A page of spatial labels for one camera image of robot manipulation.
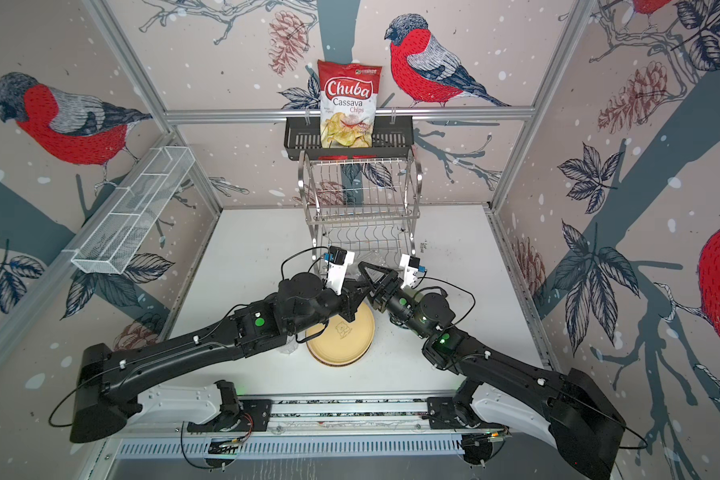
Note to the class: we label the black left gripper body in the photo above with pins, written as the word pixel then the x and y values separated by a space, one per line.
pixel 327 304

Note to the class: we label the light green bowl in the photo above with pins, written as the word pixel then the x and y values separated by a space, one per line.
pixel 398 320

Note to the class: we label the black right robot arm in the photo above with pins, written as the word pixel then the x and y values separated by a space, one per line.
pixel 586 427

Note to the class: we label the silver two-tier dish rack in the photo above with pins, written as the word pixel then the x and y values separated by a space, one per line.
pixel 368 204

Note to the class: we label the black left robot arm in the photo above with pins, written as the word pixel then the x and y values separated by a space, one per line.
pixel 110 382

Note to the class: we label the black wall shelf basket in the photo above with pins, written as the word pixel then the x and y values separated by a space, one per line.
pixel 392 136

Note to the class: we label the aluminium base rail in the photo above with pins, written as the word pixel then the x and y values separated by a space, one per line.
pixel 321 427

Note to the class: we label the aluminium frame corner post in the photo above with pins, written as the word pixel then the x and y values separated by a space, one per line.
pixel 103 16

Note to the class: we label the red Chuba chips bag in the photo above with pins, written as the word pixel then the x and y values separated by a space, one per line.
pixel 348 103

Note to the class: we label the yellow plate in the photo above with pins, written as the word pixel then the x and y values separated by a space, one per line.
pixel 342 343

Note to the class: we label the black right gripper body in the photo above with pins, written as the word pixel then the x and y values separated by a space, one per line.
pixel 404 308

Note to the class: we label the white wire mesh basket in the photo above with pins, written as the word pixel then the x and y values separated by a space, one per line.
pixel 119 235

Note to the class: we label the clear drinking glass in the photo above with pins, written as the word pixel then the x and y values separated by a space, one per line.
pixel 290 346

